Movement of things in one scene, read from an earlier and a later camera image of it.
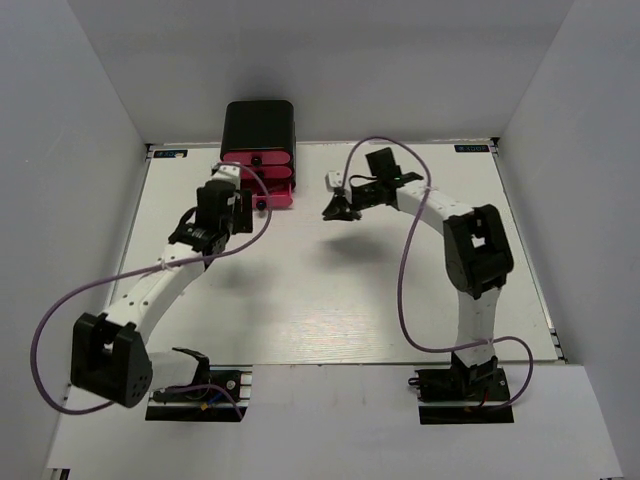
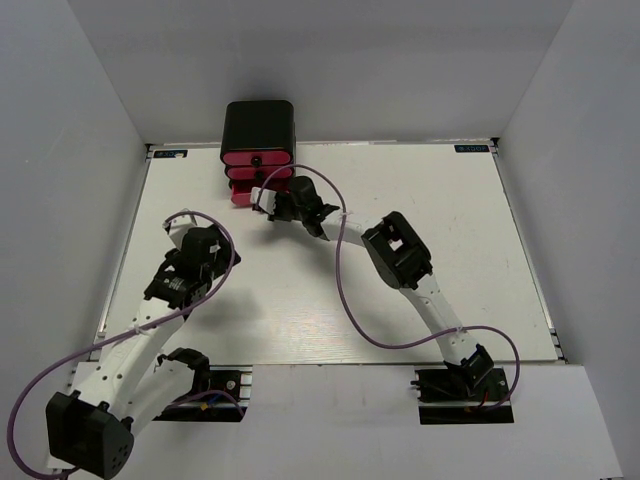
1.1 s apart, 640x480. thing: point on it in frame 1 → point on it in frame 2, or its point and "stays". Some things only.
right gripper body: (365, 196) → (286, 207)
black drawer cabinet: (260, 125) stays
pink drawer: (267, 172) stays
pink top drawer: (258, 158) stays
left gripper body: (242, 220) → (218, 268)
